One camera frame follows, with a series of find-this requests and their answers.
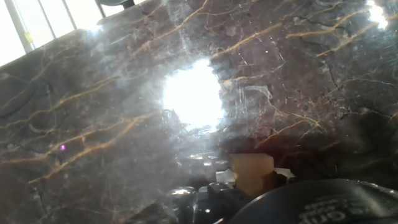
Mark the dark marble pattern mat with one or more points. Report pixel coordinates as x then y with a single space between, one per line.
93 124

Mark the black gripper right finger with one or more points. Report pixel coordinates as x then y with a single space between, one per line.
284 175

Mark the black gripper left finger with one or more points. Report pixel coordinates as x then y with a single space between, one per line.
214 199

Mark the small wooden cube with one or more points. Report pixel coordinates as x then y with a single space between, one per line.
252 174

